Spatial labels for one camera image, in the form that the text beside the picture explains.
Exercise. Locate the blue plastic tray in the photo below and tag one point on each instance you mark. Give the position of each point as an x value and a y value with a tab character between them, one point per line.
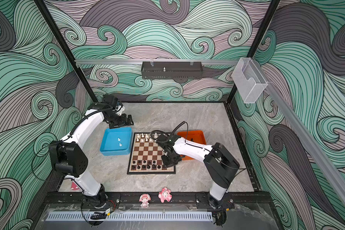
110	144

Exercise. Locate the clear acrylic wall holder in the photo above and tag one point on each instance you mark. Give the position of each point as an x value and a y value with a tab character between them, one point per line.
249	79

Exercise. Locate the pink flat phone toy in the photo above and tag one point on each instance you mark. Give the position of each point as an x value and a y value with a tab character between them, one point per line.
74	187

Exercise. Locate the aluminium rail right wall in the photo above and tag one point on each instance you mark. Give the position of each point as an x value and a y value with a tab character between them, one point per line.
283	98

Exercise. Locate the aluminium rail wall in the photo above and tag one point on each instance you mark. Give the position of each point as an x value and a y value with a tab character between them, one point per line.
283	98
120	61

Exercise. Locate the aluminium rail back wall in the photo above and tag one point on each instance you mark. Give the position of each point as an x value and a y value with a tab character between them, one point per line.
120	61

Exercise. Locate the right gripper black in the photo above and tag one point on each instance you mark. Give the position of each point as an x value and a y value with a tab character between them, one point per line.
166	164

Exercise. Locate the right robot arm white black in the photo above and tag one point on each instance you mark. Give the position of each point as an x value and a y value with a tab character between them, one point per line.
219	162

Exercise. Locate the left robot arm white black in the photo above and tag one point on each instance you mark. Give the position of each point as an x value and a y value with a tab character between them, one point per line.
67	156

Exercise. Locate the folding chessboard brown cream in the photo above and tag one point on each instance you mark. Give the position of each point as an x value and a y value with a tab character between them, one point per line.
146	157

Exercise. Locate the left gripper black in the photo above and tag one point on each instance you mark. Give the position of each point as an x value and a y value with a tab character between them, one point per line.
123	122

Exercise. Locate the orange plastic tray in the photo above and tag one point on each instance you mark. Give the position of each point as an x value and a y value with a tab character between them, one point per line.
196	136

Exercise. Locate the black perforated wall shelf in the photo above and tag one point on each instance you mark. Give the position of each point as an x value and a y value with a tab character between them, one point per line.
172	70

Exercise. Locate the pink pig plush figurine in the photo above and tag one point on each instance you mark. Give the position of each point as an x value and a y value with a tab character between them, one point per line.
165	195

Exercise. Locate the pink hooded doll figurine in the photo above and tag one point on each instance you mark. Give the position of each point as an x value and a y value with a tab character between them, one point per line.
145	199

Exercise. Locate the white slotted cable duct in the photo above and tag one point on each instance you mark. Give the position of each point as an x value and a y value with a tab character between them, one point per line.
133	216

